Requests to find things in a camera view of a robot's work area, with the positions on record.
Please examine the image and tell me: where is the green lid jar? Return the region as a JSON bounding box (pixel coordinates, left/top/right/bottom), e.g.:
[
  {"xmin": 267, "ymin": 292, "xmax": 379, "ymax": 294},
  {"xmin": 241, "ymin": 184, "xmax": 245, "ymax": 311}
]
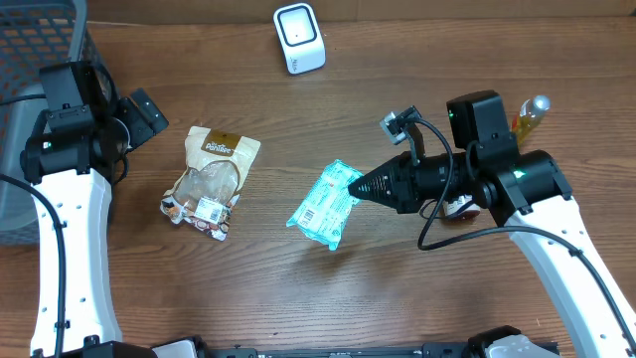
[{"xmin": 442, "ymin": 195, "xmax": 481, "ymax": 221}]

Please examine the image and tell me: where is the teal snack packet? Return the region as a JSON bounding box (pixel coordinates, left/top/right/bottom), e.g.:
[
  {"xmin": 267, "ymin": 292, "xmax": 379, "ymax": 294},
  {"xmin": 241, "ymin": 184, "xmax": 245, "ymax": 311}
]
[{"xmin": 286, "ymin": 160, "xmax": 363, "ymax": 251}]

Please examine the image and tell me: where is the beige brown snack packet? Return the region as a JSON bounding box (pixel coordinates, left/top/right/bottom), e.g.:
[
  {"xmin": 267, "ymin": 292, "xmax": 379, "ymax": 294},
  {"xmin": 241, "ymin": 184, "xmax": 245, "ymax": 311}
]
[{"xmin": 160, "ymin": 126, "xmax": 261, "ymax": 242}]

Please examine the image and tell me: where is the silver capped amber bottle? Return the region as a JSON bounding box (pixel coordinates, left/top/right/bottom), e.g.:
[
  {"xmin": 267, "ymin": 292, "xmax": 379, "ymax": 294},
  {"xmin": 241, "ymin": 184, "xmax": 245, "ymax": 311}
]
[{"xmin": 511, "ymin": 94, "xmax": 551, "ymax": 146}]

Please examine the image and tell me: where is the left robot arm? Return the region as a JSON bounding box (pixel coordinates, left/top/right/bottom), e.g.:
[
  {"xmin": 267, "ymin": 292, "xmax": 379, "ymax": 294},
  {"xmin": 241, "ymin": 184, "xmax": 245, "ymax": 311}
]
[{"xmin": 21, "ymin": 61, "xmax": 169, "ymax": 357}]

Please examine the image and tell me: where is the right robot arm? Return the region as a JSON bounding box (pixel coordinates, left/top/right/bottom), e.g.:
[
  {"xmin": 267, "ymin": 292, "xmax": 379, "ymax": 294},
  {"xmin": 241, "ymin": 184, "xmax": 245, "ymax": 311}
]
[{"xmin": 348, "ymin": 89, "xmax": 635, "ymax": 357}]

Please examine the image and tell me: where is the white barcode scanner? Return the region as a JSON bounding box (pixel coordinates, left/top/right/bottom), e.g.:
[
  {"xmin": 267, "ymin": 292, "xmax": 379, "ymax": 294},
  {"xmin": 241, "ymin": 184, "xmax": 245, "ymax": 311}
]
[{"xmin": 272, "ymin": 2, "xmax": 326, "ymax": 76}]

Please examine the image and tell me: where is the grey plastic shopping basket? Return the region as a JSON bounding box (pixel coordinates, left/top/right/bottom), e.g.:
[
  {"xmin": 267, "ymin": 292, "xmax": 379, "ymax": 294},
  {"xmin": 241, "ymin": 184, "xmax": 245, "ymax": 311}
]
[{"xmin": 0, "ymin": 0, "xmax": 108, "ymax": 246}]

